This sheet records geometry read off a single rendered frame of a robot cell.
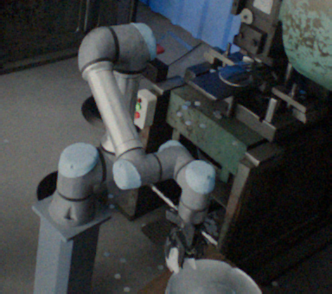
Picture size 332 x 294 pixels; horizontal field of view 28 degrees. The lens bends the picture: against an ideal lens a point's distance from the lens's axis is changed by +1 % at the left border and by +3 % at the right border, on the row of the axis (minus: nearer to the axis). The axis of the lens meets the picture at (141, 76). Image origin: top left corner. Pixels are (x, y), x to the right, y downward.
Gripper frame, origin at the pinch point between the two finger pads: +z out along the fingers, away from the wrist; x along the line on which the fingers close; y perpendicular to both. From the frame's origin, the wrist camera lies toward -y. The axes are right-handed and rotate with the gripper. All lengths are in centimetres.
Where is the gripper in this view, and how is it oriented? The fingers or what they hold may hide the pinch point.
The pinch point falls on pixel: (176, 264)
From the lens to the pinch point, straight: 195.5
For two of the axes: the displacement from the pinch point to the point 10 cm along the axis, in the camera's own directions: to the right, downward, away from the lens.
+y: 3.7, 5.2, -7.7
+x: 9.2, -0.8, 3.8
